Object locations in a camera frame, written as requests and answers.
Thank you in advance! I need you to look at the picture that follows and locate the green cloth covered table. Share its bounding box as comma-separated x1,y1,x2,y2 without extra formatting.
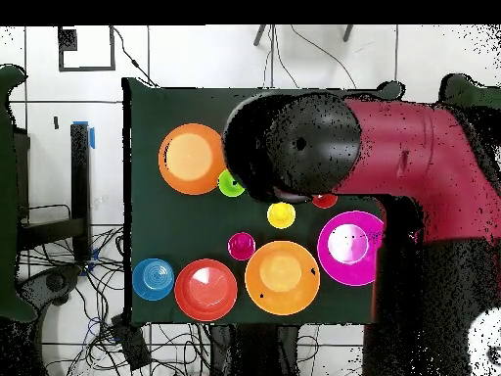
0,64,38,322

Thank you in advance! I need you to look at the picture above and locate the orange plastic bowl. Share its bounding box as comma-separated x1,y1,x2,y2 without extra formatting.
244,240,321,316
158,122,228,196

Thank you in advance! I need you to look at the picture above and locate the dark green tablecloth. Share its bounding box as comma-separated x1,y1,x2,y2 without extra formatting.
121,76,406,328

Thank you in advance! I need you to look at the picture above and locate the crimson plastic cup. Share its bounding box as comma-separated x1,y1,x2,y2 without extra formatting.
227,231,257,262

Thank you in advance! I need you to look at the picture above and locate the black square floor frame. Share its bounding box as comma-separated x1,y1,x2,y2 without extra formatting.
57,25,116,72

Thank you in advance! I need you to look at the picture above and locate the black office chair base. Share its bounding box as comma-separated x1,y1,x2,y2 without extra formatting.
17,265,83,314

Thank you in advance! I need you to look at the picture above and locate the red plastic bowl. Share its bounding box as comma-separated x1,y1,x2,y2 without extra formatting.
173,258,239,323

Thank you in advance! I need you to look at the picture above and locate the red plastic cup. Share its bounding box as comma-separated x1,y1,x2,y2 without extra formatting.
311,193,339,210

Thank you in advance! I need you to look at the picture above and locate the blue plastic bowl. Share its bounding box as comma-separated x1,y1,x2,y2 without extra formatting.
131,257,176,302

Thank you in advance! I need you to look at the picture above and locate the yellow plastic cup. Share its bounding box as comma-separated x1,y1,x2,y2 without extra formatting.
266,202,297,230

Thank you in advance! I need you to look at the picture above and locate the pink plastic bowl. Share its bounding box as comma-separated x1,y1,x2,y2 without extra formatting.
316,210,387,287

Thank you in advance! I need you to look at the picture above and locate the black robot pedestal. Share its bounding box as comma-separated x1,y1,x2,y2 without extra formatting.
208,324,300,376

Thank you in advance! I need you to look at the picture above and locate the black power strip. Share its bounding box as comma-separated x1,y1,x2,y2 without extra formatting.
111,314,152,371

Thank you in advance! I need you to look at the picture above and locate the green plastic cup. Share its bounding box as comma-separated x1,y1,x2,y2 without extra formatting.
217,168,246,198

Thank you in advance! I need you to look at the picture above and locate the tangled floor cable bundle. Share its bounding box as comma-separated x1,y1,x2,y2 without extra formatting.
19,224,212,376

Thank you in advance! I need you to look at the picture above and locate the green table with white boxes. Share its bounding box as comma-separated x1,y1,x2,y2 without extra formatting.
437,73,501,107

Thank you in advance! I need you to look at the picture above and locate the black bench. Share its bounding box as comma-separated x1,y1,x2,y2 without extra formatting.
17,122,92,261

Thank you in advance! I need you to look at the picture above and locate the black floor cable with plug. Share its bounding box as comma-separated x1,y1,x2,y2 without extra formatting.
112,25,158,88

